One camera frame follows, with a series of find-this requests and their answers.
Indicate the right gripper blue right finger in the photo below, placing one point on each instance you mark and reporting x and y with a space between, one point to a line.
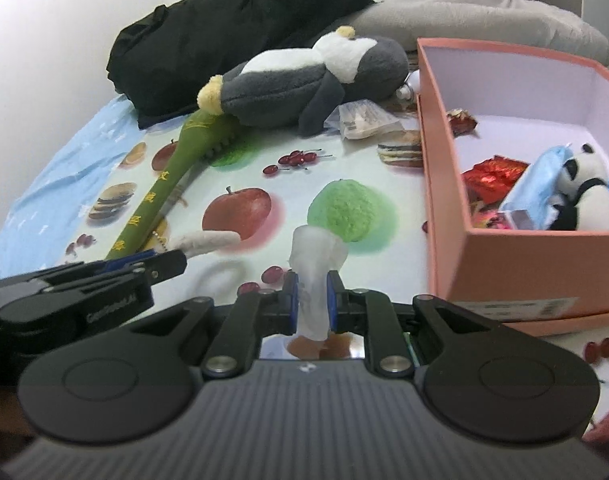
370 314

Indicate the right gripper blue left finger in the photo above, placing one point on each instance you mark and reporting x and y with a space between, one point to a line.
253 316

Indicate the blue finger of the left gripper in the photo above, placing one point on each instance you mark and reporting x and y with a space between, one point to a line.
117 264

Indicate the red foil tea packet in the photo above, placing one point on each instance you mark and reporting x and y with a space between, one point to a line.
493 178

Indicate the clear plastic snack bag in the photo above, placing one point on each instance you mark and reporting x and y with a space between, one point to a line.
362 119

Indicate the small red candy wrapper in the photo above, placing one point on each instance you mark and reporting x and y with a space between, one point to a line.
461 122

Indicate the blue face mask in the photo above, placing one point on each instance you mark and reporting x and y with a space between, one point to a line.
528 205

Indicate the small panda plush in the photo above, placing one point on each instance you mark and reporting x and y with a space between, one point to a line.
582 185

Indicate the light blue bed sheet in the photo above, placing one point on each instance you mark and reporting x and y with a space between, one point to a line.
42 221

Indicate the fruit print table mat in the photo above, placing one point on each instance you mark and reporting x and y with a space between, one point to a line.
387 246

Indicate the green massage stick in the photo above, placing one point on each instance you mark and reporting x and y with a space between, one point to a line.
202 136

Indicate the black jacket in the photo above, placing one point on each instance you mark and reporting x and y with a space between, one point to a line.
161 61

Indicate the grey white penguin plush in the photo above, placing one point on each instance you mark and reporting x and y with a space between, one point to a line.
302 86

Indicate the white round bottle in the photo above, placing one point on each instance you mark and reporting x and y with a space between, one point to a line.
409 88

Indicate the pink cardboard box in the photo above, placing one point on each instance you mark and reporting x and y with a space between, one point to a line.
525 100

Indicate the grey quilt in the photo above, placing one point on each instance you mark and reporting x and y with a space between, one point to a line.
531 23

